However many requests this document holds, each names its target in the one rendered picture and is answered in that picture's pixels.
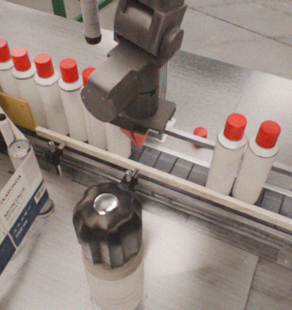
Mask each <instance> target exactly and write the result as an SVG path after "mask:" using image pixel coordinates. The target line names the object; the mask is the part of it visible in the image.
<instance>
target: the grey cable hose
mask: <svg viewBox="0 0 292 310"><path fill-rule="evenodd" d="M80 1H81V6H82V15H83V25H84V30H85V33H84V38H85V41H86V43H87V44H91V45H96V44H99V43H100V42H101V40H102V33H101V31H100V21H99V9H98V2H97V0H80Z"/></svg>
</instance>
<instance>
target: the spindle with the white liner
mask: <svg viewBox="0 0 292 310"><path fill-rule="evenodd" d="M73 225H74V229H75V232H76V236H77V239H78V242H79V244H80V245H81V257H82V262H83V265H84V267H85V272H86V275H87V278H88V283H89V286H90V289H91V297H92V303H93V304H94V305H93V306H94V307H95V309H96V310H141V309H142V307H143V303H144V302H145V297H146V292H145V285H144V281H143V276H144V269H143V266H144V256H143V254H144V244H143V240H142V205H141V203H140V201H139V199H138V197H137V196H136V195H135V194H134V193H133V192H132V191H129V190H126V189H124V188H123V187H122V185H121V184H120V183H117V182H108V183H104V184H102V185H92V186H90V187H89V188H88V189H86V191H84V193H83V198H82V199H81V200H80V201H79V202H77V203H76V205H75V207H74V210H73Z"/></svg>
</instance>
